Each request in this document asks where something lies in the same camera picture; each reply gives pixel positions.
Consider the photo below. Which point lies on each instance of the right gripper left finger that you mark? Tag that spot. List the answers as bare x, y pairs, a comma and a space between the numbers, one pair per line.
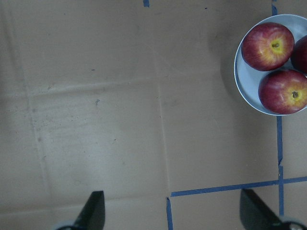
93, 214

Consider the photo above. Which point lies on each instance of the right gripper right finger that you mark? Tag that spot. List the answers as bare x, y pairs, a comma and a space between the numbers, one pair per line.
256, 215

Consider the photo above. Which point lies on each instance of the red apple plate top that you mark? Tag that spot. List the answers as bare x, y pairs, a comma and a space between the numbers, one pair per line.
283, 91

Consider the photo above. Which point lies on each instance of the red apple plate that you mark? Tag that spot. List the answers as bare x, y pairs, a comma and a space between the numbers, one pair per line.
283, 91
299, 55
267, 46

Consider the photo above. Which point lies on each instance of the red apple plate left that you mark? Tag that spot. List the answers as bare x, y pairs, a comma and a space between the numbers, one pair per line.
299, 55

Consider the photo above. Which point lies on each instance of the red apple plate front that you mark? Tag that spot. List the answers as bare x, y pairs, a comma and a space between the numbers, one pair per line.
267, 46

